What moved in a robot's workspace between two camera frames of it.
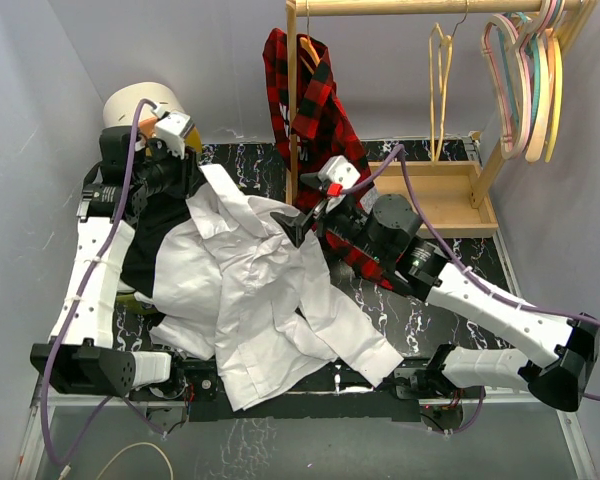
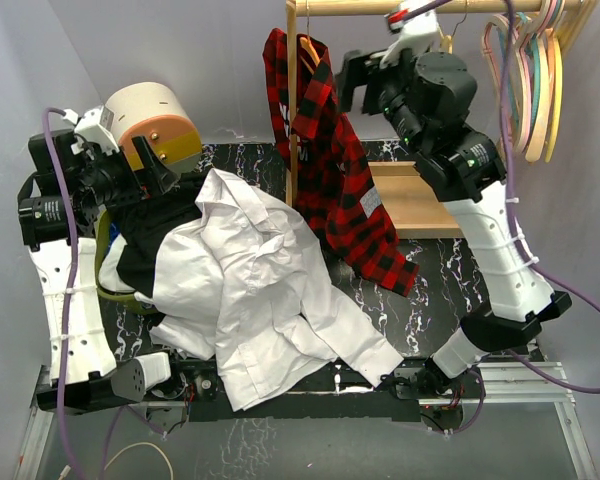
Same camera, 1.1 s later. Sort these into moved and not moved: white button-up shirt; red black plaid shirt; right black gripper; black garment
Moved: right black gripper
Not moved: red black plaid shirt; black garment; white button-up shirt
